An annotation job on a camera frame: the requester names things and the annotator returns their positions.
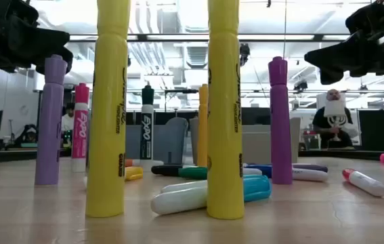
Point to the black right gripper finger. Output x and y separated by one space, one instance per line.
332 76
340 54

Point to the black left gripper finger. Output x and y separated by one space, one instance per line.
42 40
70 61

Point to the pale lilac highlighter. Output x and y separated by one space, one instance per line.
51 118

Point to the yellow Sharpie highlighter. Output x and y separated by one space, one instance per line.
107 118
225 118

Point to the violet highlighter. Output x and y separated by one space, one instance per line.
280 128

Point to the pink Expo marker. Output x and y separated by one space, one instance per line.
80 135

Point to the green Expo marker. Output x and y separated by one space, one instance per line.
146 135

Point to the yellow cap white marker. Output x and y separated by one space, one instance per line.
134 173

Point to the orange-yellow highlighter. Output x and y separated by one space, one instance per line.
203 128

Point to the black cap white marker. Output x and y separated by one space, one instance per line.
166 170

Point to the green cap white marker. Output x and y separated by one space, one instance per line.
193 173

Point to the light blue cap white marker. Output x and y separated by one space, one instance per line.
185 185
178 201

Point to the black background robot arm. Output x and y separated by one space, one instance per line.
25 133

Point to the white round pillar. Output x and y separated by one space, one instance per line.
320 101

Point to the black ceiling spotlight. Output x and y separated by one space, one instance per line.
300 85
244 51

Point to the person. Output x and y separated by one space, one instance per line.
68 118
318 122

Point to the black screen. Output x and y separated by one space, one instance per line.
256 115

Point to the purple cap white marker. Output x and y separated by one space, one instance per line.
310 167

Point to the dark blue cap white marker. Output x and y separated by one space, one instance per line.
310 175

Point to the pale plastic bin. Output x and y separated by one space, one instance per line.
256 145

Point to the red cap white marker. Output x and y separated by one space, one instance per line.
366 183

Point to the dark grey plastic bin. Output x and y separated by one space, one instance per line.
168 142

